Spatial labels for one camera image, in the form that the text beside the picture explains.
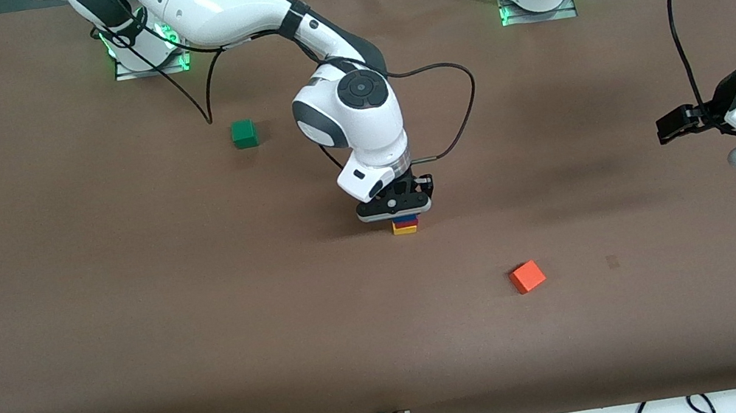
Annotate orange cube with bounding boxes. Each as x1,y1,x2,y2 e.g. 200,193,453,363
507,258,549,296

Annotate brown table cover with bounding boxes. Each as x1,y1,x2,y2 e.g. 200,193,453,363
0,0,736,413

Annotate green cube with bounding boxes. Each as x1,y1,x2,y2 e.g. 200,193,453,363
229,118,260,150

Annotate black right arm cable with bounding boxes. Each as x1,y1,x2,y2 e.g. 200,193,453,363
89,0,487,215

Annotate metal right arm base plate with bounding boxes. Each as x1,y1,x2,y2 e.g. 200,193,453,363
104,0,194,83

